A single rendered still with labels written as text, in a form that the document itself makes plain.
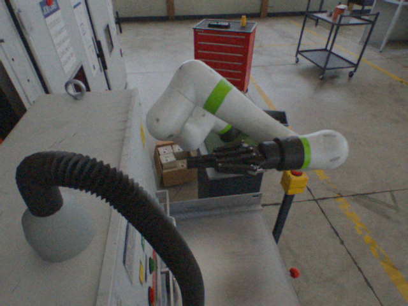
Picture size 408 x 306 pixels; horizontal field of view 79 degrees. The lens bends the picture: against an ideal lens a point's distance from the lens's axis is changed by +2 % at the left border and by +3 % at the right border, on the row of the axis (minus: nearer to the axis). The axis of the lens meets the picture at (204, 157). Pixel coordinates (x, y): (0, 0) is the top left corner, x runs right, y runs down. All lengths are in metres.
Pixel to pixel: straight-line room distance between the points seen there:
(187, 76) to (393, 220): 2.10
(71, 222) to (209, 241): 0.69
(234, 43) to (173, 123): 2.50
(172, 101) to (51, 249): 0.56
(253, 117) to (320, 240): 1.48
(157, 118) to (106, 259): 0.53
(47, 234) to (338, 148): 0.63
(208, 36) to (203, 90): 2.51
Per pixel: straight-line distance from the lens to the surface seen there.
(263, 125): 0.78
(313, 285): 1.92
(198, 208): 1.00
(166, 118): 0.76
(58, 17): 1.04
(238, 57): 3.23
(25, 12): 0.84
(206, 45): 3.29
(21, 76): 0.78
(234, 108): 0.77
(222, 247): 0.93
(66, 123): 0.55
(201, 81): 0.77
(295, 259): 1.96
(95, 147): 0.46
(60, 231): 0.30
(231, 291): 0.87
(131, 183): 0.22
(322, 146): 0.69
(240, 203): 1.03
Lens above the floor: 1.65
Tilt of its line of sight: 40 degrees down
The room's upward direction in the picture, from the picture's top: straight up
